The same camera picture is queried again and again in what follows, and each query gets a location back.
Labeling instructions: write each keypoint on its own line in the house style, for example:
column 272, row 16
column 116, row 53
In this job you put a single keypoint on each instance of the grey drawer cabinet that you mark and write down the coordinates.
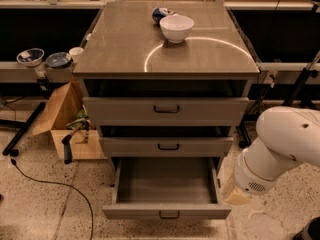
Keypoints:
column 128, row 56

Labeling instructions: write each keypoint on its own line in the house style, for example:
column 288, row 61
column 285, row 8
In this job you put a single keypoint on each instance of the black pole on floor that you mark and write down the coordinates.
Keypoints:
column 21, row 127

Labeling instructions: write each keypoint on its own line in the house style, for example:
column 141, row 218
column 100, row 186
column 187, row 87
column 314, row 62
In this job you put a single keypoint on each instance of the white cup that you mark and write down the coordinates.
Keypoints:
column 75, row 53

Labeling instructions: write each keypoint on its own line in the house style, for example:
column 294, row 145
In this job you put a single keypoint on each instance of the cardboard box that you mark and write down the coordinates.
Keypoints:
column 61, row 109

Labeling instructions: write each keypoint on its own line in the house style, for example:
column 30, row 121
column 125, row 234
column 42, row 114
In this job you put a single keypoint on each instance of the black stand with cables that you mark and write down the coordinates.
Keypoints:
column 307, row 71

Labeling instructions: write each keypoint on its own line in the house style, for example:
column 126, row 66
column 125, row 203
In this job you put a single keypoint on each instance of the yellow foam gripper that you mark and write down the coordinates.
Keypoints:
column 252, row 178

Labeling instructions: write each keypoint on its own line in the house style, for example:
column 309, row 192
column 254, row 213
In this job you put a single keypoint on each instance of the black handled tool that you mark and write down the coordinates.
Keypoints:
column 66, row 144

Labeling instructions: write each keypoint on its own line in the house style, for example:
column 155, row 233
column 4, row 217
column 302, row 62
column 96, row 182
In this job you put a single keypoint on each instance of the grey drawer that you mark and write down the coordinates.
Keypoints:
column 166, row 146
column 166, row 188
column 131, row 111

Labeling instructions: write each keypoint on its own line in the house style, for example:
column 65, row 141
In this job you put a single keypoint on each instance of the dark blue plate bowl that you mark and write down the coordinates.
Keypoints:
column 58, row 60

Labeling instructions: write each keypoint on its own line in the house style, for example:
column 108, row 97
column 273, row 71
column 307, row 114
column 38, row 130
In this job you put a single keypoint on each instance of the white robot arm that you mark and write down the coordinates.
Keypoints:
column 286, row 138

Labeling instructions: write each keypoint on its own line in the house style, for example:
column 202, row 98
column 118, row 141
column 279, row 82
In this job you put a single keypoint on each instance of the blue patterned bowl on cabinet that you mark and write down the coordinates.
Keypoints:
column 161, row 12

